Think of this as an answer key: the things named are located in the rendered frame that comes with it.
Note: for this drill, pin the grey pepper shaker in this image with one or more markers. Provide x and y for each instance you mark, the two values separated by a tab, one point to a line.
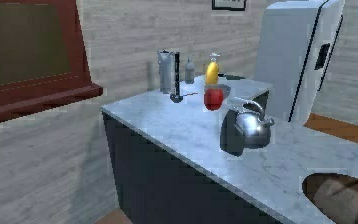
189	71

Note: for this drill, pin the grey metal coffee pot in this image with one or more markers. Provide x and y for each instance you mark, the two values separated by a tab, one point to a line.
166	70

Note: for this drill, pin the marble top dark counter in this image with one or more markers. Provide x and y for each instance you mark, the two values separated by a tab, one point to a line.
193	156

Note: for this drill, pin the grey bowl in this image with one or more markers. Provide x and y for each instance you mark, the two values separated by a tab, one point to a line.
224	88

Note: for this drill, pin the yellow soap bottle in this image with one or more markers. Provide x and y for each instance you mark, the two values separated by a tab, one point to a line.
212	70

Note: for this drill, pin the silver metal kettle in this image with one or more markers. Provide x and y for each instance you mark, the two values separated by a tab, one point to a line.
253	128

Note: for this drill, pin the white fridge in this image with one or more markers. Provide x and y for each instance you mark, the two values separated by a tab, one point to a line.
287	60

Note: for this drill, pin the red framed window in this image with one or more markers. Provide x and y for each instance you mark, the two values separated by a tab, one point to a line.
27	56

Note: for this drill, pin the black framed wall picture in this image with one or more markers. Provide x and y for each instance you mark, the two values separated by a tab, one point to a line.
229	4

